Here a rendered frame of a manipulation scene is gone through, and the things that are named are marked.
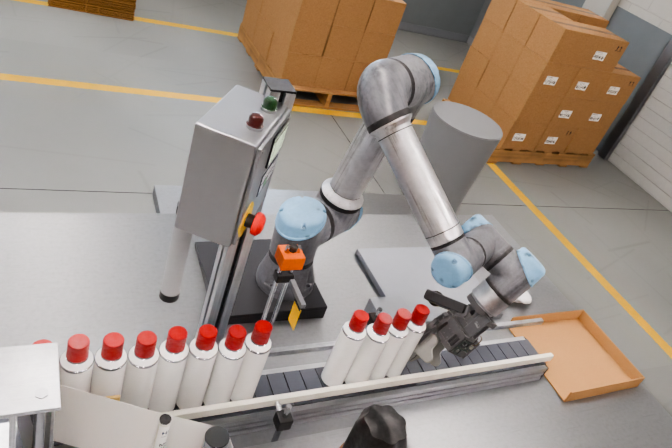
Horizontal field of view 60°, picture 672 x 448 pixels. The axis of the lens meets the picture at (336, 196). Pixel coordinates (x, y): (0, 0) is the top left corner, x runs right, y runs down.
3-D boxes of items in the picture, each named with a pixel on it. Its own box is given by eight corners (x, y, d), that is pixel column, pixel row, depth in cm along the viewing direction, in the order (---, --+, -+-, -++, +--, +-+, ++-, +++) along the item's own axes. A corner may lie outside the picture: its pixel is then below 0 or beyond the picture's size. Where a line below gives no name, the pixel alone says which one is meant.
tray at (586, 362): (563, 402, 152) (571, 392, 150) (506, 326, 171) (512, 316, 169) (637, 386, 167) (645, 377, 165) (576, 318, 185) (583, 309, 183)
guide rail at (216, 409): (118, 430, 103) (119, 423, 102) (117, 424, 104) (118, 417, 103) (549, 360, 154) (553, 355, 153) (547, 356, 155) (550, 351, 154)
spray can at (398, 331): (368, 387, 130) (402, 324, 119) (357, 369, 133) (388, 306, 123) (387, 382, 133) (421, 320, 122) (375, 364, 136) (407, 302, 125)
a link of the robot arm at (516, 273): (521, 241, 130) (548, 270, 128) (483, 274, 133) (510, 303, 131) (520, 243, 123) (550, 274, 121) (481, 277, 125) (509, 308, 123)
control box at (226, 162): (172, 227, 91) (194, 122, 81) (214, 177, 106) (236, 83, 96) (233, 251, 91) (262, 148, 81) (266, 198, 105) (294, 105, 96)
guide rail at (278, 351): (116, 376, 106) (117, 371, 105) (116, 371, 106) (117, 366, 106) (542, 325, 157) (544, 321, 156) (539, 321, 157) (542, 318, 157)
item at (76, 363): (54, 433, 101) (61, 355, 90) (54, 407, 104) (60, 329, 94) (87, 428, 103) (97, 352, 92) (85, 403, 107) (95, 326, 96)
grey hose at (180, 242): (160, 303, 106) (179, 212, 95) (157, 289, 108) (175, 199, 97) (180, 302, 107) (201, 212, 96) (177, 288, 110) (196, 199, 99)
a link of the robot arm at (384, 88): (366, 53, 112) (478, 284, 112) (396, 48, 120) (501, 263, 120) (326, 81, 120) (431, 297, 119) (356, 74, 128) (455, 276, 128)
